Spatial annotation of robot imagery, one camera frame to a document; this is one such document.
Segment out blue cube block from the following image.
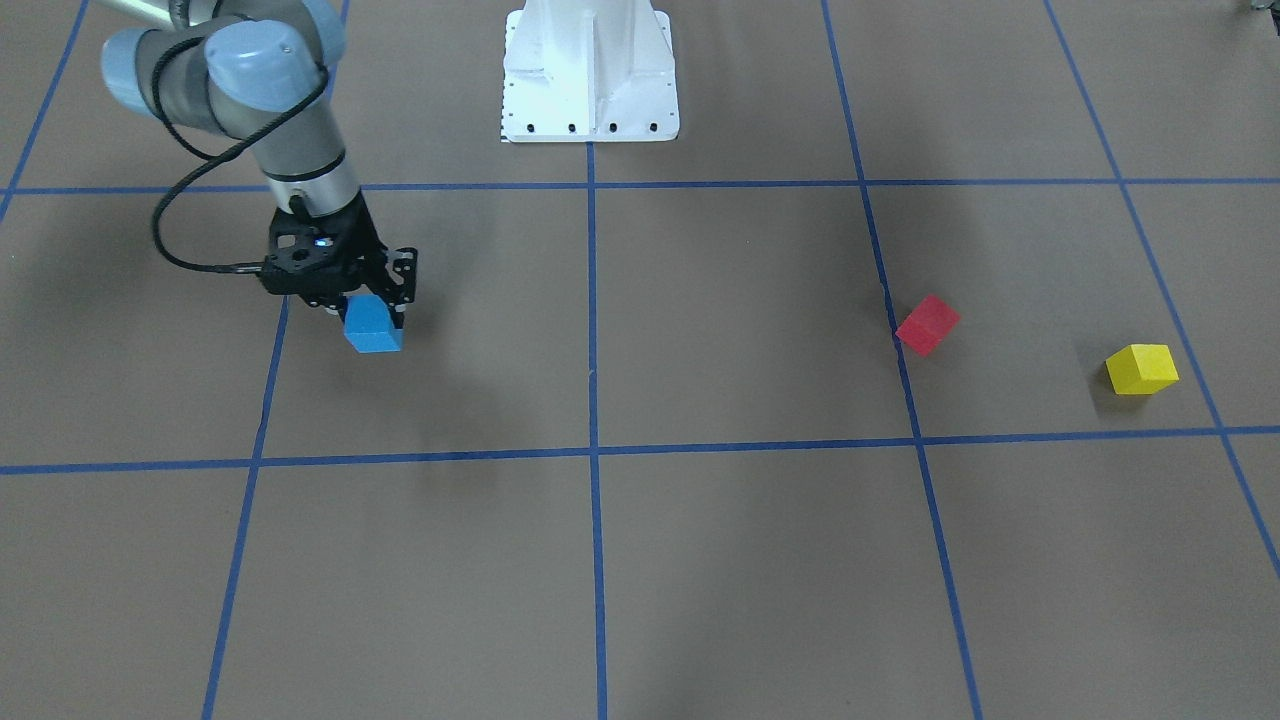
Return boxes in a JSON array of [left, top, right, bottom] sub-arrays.
[[343, 295, 404, 354]]

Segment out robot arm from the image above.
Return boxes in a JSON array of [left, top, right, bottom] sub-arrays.
[[100, 1, 419, 354]]

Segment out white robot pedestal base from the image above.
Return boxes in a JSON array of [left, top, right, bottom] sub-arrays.
[[500, 1, 681, 143]]

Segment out yellow cube block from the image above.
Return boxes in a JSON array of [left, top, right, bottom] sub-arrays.
[[1103, 345, 1180, 396]]

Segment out brown paper table cover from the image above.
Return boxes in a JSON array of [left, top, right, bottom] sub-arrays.
[[3, 1, 1277, 719]]

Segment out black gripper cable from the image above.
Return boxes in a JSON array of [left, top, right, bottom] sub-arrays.
[[151, 20, 332, 275]]

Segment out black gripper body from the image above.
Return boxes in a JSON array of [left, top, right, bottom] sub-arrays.
[[261, 191, 390, 311]]

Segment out red cube block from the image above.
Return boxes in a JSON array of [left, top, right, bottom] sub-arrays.
[[895, 293, 961, 357]]

